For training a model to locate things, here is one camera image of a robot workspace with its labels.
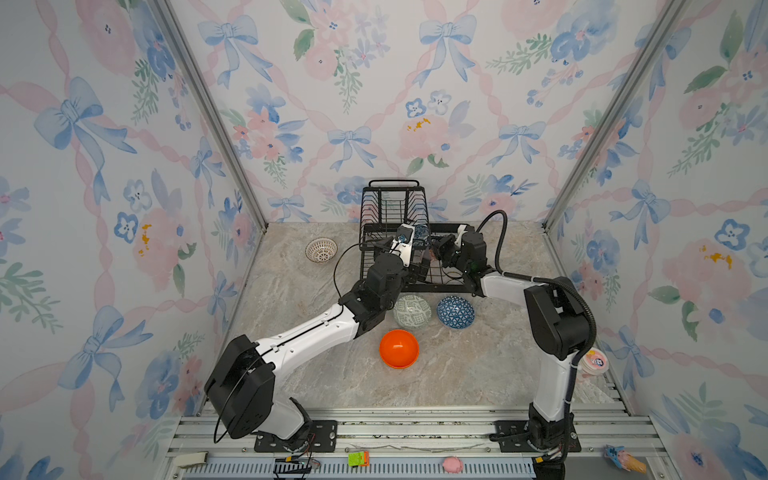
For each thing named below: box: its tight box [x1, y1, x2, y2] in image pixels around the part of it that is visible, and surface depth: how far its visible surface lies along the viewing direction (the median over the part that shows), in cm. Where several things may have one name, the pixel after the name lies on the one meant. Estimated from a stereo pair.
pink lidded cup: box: [580, 347, 609, 376], surface depth 78 cm
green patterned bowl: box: [393, 294, 432, 330], surface depth 96 cm
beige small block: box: [176, 452, 208, 467], surface depth 71 cm
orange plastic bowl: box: [379, 329, 420, 370], surface depth 87 cm
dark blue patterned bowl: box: [436, 295, 475, 329], surface depth 95 cm
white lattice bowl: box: [305, 237, 338, 263], surface depth 112 cm
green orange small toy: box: [348, 451, 371, 467], surface depth 71 cm
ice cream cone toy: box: [603, 444, 647, 474], surface depth 71 cm
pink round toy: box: [442, 456, 463, 474], surface depth 71 cm
